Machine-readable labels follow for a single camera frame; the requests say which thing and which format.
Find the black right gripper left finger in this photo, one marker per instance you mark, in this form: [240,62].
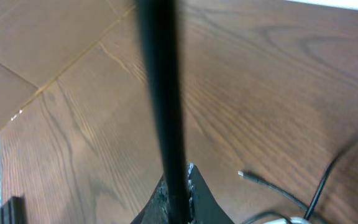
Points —
[157,208]

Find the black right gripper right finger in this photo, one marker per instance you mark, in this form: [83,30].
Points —
[204,209]

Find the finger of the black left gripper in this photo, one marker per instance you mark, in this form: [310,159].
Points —
[13,211]

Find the brown cardboard panel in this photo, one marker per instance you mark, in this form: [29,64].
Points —
[40,38]

